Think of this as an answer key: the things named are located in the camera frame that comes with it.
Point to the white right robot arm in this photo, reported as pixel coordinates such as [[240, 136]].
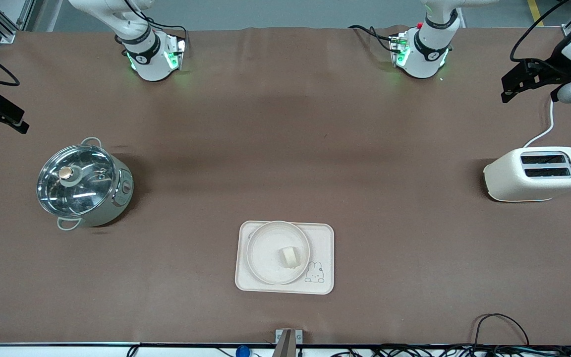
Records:
[[149, 59]]

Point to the white steamed bun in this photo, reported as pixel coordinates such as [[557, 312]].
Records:
[[289, 257]]

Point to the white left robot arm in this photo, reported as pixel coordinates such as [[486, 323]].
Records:
[[427, 49]]

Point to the steel pot with glass lid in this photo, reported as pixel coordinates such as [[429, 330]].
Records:
[[117, 198]]

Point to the cream two-slot toaster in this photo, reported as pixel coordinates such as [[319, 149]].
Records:
[[513, 181]]

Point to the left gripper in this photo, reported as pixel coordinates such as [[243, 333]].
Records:
[[552, 72]]

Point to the blue round knob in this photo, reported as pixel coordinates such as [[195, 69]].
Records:
[[242, 351]]

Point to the beige rabbit print tray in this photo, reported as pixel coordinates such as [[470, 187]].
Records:
[[322, 248]]

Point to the glass pot lid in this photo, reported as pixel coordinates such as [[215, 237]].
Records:
[[75, 181]]

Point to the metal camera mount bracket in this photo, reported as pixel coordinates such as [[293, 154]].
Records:
[[288, 339]]

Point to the beige round plate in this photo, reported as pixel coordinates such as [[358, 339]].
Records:
[[265, 253]]

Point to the brown table cloth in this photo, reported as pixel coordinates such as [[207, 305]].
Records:
[[285, 148]]

